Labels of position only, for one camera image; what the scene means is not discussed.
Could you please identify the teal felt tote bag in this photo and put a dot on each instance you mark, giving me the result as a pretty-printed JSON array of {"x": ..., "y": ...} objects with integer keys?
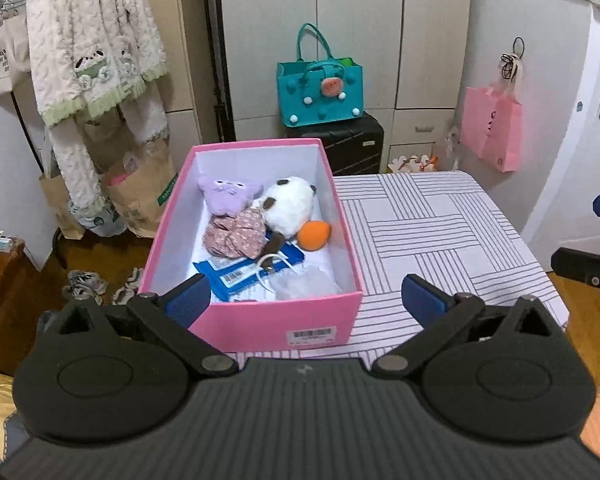
[{"x": 320, "y": 91}]

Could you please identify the brown plush tail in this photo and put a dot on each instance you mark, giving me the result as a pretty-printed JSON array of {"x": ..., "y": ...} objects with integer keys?
[{"x": 272, "y": 246}]

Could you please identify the white mesh bath pouf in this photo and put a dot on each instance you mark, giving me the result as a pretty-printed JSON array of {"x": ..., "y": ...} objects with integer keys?
[{"x": 309, "y": 283}]

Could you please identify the brown paper bag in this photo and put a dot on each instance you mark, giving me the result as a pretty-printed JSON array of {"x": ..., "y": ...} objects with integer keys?
[{"x": 137, "y": 190}]

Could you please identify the black suitcase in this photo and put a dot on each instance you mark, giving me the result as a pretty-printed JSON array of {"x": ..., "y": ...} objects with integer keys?
[{"x": 353, "y": 146}]

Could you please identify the striped pink tablecloth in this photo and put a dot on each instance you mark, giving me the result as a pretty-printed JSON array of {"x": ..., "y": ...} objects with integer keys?
[{"x": 440, "y": 226}]

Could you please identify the purple plush toy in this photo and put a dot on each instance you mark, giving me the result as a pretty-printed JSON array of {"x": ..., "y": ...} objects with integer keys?
[{"x": 227, "y": 198}]

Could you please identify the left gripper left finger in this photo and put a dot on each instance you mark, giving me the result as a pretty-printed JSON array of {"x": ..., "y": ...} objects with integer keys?
[{"x": 168, "y": 318}]

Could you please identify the white door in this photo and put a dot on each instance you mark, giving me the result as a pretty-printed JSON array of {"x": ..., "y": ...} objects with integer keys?
[{"x": 563, "y": 216}]

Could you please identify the pair of slippers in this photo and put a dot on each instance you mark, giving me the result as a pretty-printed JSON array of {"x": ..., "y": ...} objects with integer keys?
[{"x": 85, "y": 285}]

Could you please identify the beige wardrobe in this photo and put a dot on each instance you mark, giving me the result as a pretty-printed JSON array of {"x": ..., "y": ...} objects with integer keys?
[{"x": 223, "y": 54}]

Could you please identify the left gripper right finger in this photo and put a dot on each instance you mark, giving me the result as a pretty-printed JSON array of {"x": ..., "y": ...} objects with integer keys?
[{"x": 443, "y": 319}]

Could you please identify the cream knit cardigan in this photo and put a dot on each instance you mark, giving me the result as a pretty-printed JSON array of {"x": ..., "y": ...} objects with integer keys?
[{"x": 89, "y": 58}]

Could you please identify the pink floral cloth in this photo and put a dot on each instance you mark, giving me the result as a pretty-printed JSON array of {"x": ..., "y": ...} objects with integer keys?
[{"x": 241, "y": 236}]

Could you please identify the pink paper bag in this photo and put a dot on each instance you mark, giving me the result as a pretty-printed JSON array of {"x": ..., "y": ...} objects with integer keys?
[{"x": 491, "y": 127}]

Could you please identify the white panda plush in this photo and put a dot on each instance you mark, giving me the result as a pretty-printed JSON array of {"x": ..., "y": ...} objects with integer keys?
[{"x": 287, "y": 205}]

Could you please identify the beige canvas tote bag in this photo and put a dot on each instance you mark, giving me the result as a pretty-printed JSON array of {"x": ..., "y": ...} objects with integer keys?
[{"x": 15, "y": 66}]

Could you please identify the blue packaged item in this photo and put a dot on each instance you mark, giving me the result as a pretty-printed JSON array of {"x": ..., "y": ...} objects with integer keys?
[{"x": 229, "y": 277}]

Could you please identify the wooden bedside cabinet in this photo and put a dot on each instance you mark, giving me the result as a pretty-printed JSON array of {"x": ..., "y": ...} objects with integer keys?
[{"x": 20, "y": 290}]

